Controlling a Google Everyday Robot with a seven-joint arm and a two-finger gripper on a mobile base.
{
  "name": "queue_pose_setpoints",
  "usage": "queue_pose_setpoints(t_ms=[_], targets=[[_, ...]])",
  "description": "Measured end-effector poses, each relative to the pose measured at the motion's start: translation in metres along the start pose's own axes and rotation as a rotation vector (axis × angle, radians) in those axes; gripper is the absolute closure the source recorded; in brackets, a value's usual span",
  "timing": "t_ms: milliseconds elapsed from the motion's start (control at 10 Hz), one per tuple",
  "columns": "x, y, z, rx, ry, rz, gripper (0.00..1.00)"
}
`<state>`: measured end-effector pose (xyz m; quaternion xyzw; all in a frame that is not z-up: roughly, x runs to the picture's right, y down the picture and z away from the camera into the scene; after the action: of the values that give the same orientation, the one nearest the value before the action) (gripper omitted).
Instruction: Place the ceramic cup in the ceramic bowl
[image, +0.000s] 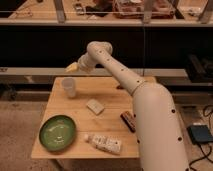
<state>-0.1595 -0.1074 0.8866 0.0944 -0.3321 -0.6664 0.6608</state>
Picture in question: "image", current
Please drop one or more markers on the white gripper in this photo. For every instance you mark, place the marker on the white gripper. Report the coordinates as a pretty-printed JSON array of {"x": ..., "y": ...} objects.
[{"x": 84, "y": 64}]

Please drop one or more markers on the white ceramic cup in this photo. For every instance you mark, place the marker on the white ceramic cup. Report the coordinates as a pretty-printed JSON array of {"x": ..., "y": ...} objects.
[{"x": 69, "y": 86}]

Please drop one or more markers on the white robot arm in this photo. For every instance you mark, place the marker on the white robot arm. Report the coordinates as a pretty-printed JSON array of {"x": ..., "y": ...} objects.
[{"x": 159, "y": 137}]

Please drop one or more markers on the green ceramic bowl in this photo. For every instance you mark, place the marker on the green ceramic bowl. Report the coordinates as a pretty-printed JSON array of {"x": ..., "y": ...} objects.
[{"x": 57, "y": 133}]

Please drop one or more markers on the red-brown sausage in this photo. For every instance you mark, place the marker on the red-brown sausage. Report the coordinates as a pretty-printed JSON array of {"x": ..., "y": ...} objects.
[{"x": 119, "y": 87}]

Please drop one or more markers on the wooden table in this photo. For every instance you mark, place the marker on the wooden table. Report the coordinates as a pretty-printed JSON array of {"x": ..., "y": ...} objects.
[{"x": 80, "y": 156}]

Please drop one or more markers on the black device on shelf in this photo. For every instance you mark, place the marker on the black device on shelf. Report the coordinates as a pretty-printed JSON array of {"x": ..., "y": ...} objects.
[{"x": 79, "y": 9}]

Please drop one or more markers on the tray of items on shelf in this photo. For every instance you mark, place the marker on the tray of items on shelf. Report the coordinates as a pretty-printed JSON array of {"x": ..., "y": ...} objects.
[{"x": 134, "y": 9}]

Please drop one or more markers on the brown chocolate bar pack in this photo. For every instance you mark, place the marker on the brown chocolate bar pack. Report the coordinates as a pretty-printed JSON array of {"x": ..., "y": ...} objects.
[{"x": 128, "y": 120}]

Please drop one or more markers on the white lying bottle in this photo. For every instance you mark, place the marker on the white lying bottle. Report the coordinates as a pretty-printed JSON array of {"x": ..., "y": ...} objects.
[{"x": 104, "y": 143}]

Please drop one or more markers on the blue box on floor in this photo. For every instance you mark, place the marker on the blue box on floor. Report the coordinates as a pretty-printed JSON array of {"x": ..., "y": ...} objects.
[{"x": 200, "y": 134}]

